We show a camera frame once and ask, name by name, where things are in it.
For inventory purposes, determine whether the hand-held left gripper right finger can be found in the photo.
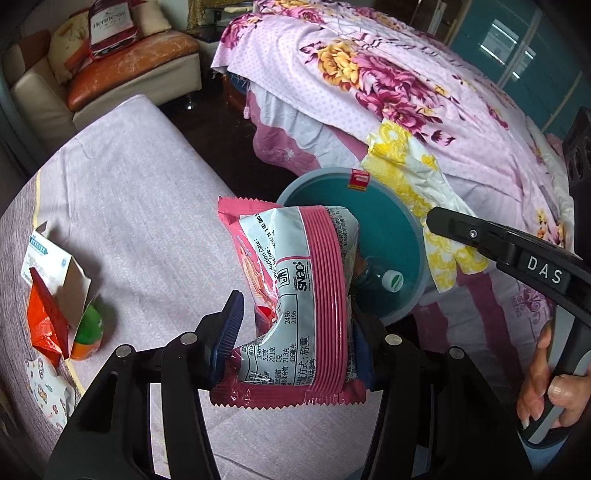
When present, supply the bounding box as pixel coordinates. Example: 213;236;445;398
351;300;525;480

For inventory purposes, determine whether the pink floral bed sheet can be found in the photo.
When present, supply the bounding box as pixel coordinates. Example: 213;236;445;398
211;0;568;217

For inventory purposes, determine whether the white cartoon print packet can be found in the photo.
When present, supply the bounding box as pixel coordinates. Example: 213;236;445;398
25;354;78;431

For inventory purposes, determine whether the pink and silver snack packet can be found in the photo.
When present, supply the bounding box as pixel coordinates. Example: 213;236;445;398
209;196;368;409

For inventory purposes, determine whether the beige pillow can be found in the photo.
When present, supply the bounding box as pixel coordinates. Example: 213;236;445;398
131;0;169;38

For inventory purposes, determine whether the white medicine box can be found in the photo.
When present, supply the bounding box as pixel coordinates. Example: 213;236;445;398
21;220;93;335

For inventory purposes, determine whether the pink and white quilt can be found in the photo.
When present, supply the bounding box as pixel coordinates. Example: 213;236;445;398
245;85;578;416

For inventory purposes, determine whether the cream leather sofa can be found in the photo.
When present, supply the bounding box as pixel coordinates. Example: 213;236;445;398
9;0;204;125

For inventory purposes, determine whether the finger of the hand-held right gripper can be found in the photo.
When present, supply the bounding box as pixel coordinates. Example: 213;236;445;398
426;207;525;275

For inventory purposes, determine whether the cream printed pillow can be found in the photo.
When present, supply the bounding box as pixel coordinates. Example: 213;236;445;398
47;14;93;84

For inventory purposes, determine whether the leopard print cloth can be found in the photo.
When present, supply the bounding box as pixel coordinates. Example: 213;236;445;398
187;0;259;33

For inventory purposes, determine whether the orange and green plastic toy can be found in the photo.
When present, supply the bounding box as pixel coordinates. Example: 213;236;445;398
69;302;106;361

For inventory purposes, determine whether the teal cabinet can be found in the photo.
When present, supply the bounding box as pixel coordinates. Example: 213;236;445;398
450;0;583;134

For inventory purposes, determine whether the orange seat cushion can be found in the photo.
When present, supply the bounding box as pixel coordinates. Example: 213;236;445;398
67;33;200;112

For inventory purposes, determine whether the teal plastic bin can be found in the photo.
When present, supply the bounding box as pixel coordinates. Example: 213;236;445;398
276;167;424;326

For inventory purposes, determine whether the clear plastic water bottle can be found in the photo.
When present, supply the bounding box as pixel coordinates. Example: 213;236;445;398
353;258;406;305

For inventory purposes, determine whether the lilac table cloth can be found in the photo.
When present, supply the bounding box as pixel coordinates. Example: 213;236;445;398
0;95;384;480

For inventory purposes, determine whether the yellow floral white quilt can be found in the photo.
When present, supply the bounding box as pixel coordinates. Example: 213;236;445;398
362;119;492;294

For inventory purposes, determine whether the person's right hand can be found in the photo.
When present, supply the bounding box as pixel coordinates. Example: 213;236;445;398
516;318;591;432

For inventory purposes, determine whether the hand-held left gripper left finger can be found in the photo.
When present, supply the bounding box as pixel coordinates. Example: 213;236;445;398
43;290;245;480

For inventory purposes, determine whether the orange snack packet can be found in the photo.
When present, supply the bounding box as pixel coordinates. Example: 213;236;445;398
27;267;72;367

